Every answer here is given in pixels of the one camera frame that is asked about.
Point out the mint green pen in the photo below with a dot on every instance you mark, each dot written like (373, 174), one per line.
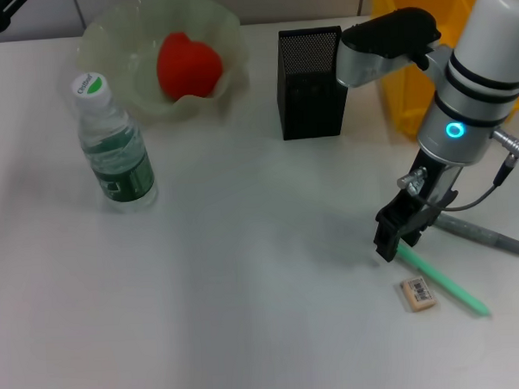
(444, 285)

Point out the translucent green fruit plate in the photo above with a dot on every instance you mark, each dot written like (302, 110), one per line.
(119, 45)

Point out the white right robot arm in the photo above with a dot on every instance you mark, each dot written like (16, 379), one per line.
(478, 64)

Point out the clear green-label water bottle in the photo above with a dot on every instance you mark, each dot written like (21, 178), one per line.
(120, 166)

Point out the red-orange toy fruit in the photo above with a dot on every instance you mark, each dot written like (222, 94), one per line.
(189, 64)

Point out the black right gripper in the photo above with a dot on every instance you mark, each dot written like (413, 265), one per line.
(432, 195)

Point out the yellow plastic storage bin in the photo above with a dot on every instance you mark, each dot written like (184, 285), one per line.
(404, 110)

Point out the beige eraser with barcode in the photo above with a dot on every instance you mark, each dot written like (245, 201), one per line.
(417, 295)

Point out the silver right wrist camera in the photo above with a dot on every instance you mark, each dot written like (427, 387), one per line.
(386, 29)

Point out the grey marker pen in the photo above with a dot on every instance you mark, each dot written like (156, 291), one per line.
(494, 240)

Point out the black mesh pen holder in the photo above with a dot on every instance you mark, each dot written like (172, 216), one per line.
(307, 110)

